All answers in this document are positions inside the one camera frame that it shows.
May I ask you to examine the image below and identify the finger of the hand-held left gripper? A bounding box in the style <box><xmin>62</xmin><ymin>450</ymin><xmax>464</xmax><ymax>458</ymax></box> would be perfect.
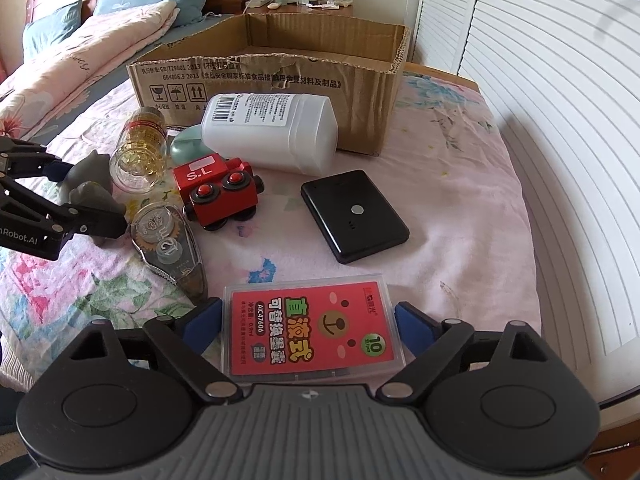
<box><xmin>0</xmin><ymin>175</ymin><xmax>127</xmax><ymax>241</ymax></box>
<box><xmin>0</xmin><ymin>136</ymin><xmax>73</xmax><ymax>183</ymax></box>

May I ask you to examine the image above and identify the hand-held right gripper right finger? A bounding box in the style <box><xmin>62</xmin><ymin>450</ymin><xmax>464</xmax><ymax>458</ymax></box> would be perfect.
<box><xmin>375</xmin><ymin>301</ymin><xmax>543</xmax><ymax>406</ymax></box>

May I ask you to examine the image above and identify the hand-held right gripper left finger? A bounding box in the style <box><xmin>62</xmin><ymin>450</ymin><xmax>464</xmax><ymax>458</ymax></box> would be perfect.
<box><xmin>67</xmin><ymin>297</ymin><xmax>241</xmax><ymax>406</ymax></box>

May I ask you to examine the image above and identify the grey hippo toy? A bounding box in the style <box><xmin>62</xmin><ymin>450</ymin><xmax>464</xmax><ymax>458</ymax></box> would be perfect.
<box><xmin>59</xmin><ymin>152</ymin><xmax>128</xmax><ymax>250</ymax></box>

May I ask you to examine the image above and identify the clear bottle with red label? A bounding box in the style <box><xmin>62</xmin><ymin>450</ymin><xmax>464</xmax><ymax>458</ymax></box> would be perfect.
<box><xmin>109</xmin><ymin>107</ymin><xmax>168</xmax><ymax>195</ymax></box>

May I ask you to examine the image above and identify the red pen refill case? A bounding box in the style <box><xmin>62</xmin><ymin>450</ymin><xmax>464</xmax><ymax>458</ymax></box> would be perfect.
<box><xmin>222</xmin><ymin>274</ymin><xmax>407</xmax><ymax>378</ymax></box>

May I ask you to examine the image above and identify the red toy train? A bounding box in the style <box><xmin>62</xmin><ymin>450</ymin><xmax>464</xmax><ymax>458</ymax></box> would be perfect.
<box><xmin>172</xmin><ymin>156</ymin><xmax>266</xmax><ymax>232</ymax></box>

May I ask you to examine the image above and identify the teal earbud case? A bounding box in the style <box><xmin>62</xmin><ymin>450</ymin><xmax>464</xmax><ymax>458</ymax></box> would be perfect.
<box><xmin>169</xmin><ymin>125</ymin><xmax>213</xmax><ymax>165</ymax></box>

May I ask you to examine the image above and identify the black power bank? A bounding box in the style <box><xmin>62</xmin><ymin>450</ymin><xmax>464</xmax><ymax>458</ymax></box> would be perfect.
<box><xmin>300</xmin><ymin>169</ymin><xmax>411</xmax><ymax>265</ymax></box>

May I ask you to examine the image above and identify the white plastic bottle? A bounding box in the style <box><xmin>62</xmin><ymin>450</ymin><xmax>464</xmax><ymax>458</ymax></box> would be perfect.
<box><xmin>200</xmin><ymin>92</ymin><xmax>340</xmax><ymax>173</ymax></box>

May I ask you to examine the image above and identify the brown cardboard box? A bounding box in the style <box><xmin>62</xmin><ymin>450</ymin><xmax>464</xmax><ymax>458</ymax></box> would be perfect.
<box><xmin>126</xmin><ymin>11</ymin><xmax>412</xmax><ymax>157</ymax></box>

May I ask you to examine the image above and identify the pink quilt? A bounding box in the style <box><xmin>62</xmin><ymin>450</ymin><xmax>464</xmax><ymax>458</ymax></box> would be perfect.
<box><xmin>0</xmin><ymin>0</ymin><xmax>181</xmax><ymax>137</ymax></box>

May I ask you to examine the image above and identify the floral pink bed sheet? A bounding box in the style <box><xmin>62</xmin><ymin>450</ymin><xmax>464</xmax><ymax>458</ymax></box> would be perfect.
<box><xmin>0</xmin><ymin>62</ymin><xmax>545</xmax><ymax>378</ymax></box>

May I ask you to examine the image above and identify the white louvered closet door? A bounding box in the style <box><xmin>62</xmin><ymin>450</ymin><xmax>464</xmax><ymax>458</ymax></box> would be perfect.
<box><xmin>411</xmin><ymin>0</ymin><xmax>486</xmax><ymax>78</ymax></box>
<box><xmin>457</xmin><ymin>0</ymin><xmax>640</xmax><ymax>403</ymax></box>

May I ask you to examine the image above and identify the wooden nightstand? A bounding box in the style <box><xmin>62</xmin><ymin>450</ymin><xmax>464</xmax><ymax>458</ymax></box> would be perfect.
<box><xmin>243</xmin><ymin>0</ymin><xmax>356</xmax><ymax>19</ymax></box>

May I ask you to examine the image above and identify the wooden bed rail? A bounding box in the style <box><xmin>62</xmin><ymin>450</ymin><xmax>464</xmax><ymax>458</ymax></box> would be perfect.
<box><xmin>404</xmin><ymin>62</ymin><xmax>482</xmax><ymax>92</ymax></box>

